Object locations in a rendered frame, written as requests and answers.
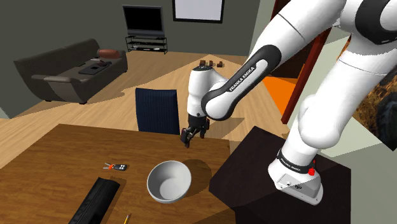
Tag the brown wooden table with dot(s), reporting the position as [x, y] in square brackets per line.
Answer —
[55, 161]

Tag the dark robot stand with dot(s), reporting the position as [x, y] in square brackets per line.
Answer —
[248, 173]

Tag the black framed wall picture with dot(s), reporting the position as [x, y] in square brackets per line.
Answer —
[198, 9]

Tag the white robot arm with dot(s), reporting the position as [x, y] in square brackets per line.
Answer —
[322, 102]

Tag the white bowl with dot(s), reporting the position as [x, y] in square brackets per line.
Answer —
[169, 181]

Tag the dark blue chair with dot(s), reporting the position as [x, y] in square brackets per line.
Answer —
[156, 110]

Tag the black television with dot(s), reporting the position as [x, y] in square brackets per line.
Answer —
[143, 19]

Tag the yellow pencil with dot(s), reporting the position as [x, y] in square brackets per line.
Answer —
[126, 219]

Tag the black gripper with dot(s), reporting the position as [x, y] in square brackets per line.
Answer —
[198, 122]

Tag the black television stand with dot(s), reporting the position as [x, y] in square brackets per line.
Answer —
[146, 44]

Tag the black key fob with keys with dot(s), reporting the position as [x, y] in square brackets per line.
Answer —
[119, 167]

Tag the black zipped pouch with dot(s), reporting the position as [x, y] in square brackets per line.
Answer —
[96, 201]

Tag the red-brown door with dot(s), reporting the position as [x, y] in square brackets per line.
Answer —
[307, 68]

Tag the dark grey sofa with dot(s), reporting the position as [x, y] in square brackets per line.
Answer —
[34, 65]

